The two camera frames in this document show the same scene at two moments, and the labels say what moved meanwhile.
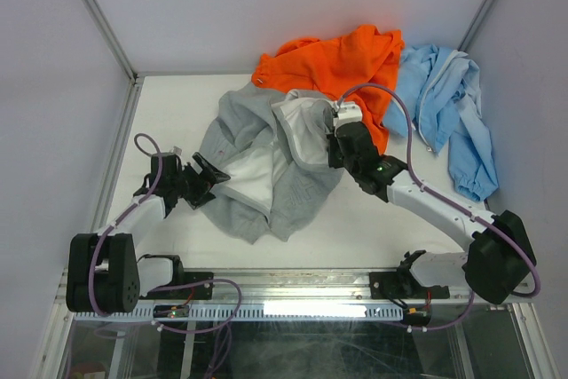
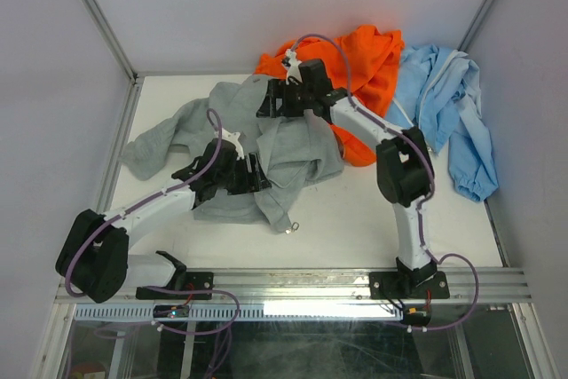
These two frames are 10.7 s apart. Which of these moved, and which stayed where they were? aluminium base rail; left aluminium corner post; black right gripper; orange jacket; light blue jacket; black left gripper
Moved: black left gripper; black right gripper
Stayed: light blue jacket; orange jacket; aluminium base rail; left aluminium corner post
